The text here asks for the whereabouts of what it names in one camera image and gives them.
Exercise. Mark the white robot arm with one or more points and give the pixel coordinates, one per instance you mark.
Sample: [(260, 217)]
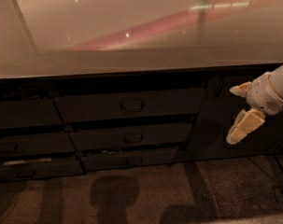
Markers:
[(276, 80)]

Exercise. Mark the dark cabinet door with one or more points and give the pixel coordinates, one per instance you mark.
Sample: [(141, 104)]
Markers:
[(216, 116)]

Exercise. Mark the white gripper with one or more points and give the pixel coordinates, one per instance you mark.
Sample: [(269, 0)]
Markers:
[(262, 94)]

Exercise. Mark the dark counter cabinet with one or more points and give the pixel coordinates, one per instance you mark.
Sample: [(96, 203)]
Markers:
[(42, 88)]

